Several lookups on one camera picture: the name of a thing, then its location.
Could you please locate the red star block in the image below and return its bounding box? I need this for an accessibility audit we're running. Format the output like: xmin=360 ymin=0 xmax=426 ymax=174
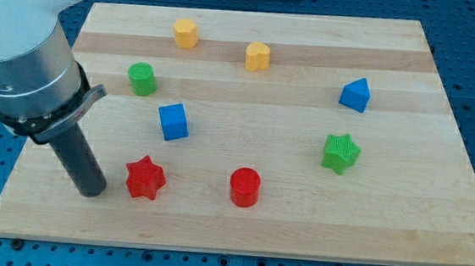
xmin=125 ymin=156 xmax=166 ymax=201

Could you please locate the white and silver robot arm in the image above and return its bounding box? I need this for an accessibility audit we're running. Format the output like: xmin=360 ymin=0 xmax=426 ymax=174
xmin=0 ymin=0 xmax=82 ymax=119

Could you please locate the green star block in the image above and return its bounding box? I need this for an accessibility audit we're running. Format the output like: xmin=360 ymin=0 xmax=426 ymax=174
xmin=321 ymin=134 xmax=361 ymax=175

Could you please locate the red cylinder block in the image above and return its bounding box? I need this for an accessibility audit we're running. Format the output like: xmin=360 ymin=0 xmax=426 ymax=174
xmin=230 ymin=167 xmax=261 ymax=208

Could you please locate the blue cube block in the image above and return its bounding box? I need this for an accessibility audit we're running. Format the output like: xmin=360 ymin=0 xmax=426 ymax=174
xmin=158 ymin=103 xmax=189 ymax=141

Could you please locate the light wooden board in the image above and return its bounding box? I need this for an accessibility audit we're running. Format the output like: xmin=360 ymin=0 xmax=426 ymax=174
xmin=0 ymin=3 xmax=475 ymax=266

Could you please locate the yellow heart block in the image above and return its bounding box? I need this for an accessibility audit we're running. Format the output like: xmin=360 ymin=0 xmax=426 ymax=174
xmin=245 ymin=42 xmax=271 ymax=72

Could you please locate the green cylinder block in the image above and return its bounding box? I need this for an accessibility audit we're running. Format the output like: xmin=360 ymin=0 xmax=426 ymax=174
xmin=128 ymin=63 xmax=157 ymax=96

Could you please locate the yellow hexagon block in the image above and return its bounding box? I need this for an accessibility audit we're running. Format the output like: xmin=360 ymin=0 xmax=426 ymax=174
xmin=173 ymin=18 xmax=199 ymax=49

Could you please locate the blue triangular prism block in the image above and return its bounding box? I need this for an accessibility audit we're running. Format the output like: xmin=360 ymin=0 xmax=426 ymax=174
xmin=339 ymin=78 xmax=371 ymax=113

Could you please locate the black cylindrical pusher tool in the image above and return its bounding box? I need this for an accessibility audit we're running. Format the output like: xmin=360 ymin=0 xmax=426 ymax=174
xmin=49 ymin=124 xmax=107 ymax=197

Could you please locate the black clamp bracket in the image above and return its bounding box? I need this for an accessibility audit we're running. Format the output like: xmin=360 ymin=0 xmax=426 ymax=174
xmin=0 ymin=62 xmax=107 ymax=145

